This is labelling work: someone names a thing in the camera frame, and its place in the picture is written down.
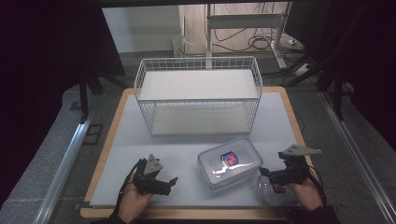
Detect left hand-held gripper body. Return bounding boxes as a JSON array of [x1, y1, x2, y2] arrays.
[[133, 153, 172, 196]]

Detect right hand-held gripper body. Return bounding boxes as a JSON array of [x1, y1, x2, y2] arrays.
[[268, 143, 322, 187]]

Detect small clear plastic food container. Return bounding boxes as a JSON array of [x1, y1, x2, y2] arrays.
[[256, 175, 300, 206]]

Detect large clear plastic food container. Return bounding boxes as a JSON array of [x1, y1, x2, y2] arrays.
[[196, 136, 264, 191]]

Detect white wire shelf rack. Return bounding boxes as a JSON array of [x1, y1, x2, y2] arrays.
[[134, 55, 263, 137]]

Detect person's left hand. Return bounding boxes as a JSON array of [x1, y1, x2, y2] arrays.
[[117, 174, 153, 223]]

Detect person's right hand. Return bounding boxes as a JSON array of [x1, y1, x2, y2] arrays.
[[286, 176, 325, 213]]

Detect light grey table mat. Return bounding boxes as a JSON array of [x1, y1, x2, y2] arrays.
[[89, 91, 309, 209]]

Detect wooden framed white board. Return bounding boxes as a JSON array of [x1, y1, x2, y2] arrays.
[[79, 87, 314, 220]]

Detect dark square floor plate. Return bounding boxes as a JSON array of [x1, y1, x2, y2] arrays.
[[82, 123, 105, 146]]

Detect black metal stand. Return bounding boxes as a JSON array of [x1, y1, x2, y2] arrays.
[[78, 73, 129, 124], [281, 52, 354, 121]]

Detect white power strip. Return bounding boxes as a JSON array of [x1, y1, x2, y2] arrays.
[[293, 63, 311, 77]]

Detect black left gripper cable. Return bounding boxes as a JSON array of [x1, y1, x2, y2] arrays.
[[115, 161, 142, 210]]

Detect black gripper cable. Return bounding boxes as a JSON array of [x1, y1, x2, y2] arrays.
[[306, 164, 328, 206], [115, 161, 142, 210]]

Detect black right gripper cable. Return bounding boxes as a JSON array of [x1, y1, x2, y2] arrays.
[[306, 164, 328, 206]]

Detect aluminium rail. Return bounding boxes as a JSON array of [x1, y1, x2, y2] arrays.
[[32, 113, 94, 224], [318, 91, 396, 224]]

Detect black floor cables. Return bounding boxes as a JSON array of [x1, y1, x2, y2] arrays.
[[211, 3, 304, 54]]

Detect white metal desk frame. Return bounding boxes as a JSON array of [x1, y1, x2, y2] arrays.
[[205, 2, 292, 70]]

